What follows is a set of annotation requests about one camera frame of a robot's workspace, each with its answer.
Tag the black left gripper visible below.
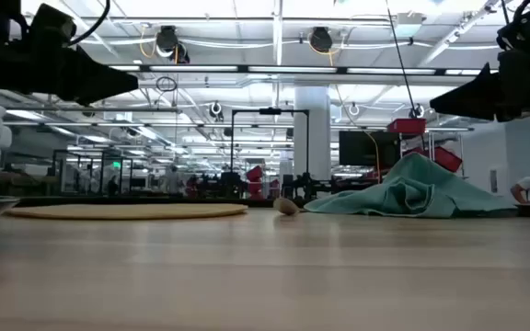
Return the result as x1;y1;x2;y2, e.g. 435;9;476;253
0;39;140;107

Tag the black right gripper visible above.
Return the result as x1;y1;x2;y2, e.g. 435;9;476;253
429;48;530;123

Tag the teal cloth napkin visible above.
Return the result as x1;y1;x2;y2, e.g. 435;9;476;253
304;152;517;219

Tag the round woven straw placemat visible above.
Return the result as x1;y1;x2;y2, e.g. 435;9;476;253
5;203;249;221

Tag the metal rack shelf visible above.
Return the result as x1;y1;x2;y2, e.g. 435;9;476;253
427;130;467;179

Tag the red plastic storage bin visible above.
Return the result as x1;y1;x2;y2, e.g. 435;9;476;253
245;165;264;200
432;146;463;174
387;118;427;135

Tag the black monitor screen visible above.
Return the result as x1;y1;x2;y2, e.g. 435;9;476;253
338;131;402;167

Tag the silver metal spoon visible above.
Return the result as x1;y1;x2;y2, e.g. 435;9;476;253
272;197;301;216

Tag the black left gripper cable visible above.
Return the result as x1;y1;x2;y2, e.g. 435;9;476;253
67;0;112;47

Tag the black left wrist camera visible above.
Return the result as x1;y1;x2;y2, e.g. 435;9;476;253
29;3;77;47

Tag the black ceiling cable reel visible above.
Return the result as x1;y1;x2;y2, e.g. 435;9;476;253
156;25;190;64
309;26;334;54

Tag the thin black hanging cable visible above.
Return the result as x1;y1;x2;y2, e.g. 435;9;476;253
386;0;421;119

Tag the orange hanging cable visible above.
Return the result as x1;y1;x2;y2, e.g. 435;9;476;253
363;131;382;185

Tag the black gantry frame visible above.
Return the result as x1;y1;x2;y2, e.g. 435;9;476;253
230;108;311;188

